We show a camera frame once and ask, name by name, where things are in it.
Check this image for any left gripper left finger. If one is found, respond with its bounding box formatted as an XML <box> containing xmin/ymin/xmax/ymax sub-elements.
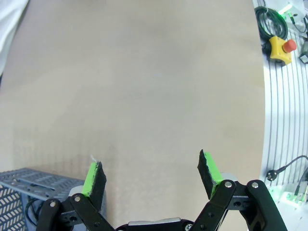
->
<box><xmin>36</xmin><ymin>160</ymin><xmax>116</xmax><ymax>231</ymax></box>

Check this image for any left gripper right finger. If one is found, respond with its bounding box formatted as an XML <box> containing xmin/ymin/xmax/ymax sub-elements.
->
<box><xmin>192</xmin><ymin>149</ymin><xmax>288</xmax><ymax>231</ymax></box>

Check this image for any grey-blue plastic basket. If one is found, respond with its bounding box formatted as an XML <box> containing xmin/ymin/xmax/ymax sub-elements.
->
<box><xmin>0</xmin><ymin>167</ymin><xmax>106</xmax><ymax>231</ymax></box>

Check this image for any circuit device with green lights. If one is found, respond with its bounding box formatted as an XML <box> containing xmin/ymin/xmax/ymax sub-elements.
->
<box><xmin>269</xmin><ymin>181</ymin><xmax>308</xmax><ymax>207</ymax></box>

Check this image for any yellow red emergency stop button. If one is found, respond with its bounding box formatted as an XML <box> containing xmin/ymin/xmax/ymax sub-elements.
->
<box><xmin>268</xmin><ymin>36</ymin><xmax>297</xmax><ymax>66</ymax></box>

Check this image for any black power adapter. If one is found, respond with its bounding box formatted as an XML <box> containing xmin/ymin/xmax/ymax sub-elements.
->
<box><xmin>299</xmin><ymin>39</ymin><xmax>308</xmax><ymax>64</ymax></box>

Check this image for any person in white sweater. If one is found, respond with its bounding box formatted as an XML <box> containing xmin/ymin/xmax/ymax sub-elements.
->
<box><xmin>0</xmin><ymin>0</ymin><xmax>30</xmax><ymax>77</ymax></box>

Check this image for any grey device with green light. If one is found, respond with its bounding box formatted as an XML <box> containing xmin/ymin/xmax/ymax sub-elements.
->
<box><xmin>276</xmin><ymin>0</ymin><xmax>305</xmax><ymax>24</ymax></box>

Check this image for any black plug with cable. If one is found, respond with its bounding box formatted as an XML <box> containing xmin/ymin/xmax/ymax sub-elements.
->
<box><xmin>265</xmin><ymin>155</ymin><xmax>308</xmax><ymax>183</ymax></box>

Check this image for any aluminium slotted base plate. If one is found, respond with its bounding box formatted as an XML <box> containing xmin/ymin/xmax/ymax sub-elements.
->
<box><xmin>252</xmin><ymin>0</ymin><xmax>308</xmax><ymax>231</ymax></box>

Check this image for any black coiled cable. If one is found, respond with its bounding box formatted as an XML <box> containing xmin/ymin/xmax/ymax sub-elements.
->
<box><xmin>254</xmin><ymin>6</ymin><xmax>289</xmax><ymax>55</ymax></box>

